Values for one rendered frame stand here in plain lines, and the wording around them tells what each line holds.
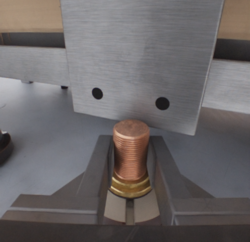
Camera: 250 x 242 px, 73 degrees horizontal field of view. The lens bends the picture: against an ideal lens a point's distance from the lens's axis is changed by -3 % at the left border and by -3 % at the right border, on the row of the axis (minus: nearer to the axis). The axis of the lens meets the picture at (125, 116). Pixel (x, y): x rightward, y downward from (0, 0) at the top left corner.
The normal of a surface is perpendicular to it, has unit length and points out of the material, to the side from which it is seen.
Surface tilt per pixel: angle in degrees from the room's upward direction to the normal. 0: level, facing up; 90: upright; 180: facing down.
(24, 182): 180
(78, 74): 90
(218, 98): 90
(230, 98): 90
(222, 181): 180
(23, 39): 90
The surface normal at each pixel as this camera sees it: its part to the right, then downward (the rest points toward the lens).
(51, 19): -0.36, 0.44
